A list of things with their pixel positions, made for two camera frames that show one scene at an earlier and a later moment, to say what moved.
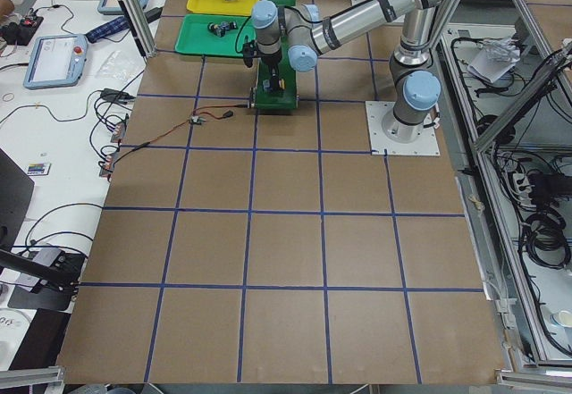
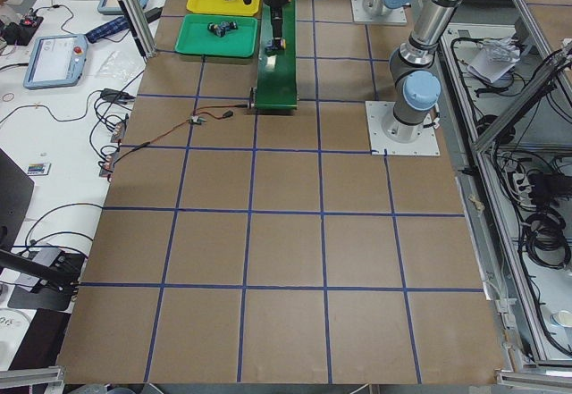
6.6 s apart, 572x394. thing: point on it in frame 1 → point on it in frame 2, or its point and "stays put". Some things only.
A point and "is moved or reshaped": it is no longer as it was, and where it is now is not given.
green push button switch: (216, 29) stays put
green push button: (226, 26) stays put
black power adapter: (116, 96) stays put
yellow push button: (274, 84) is moved or reshaped
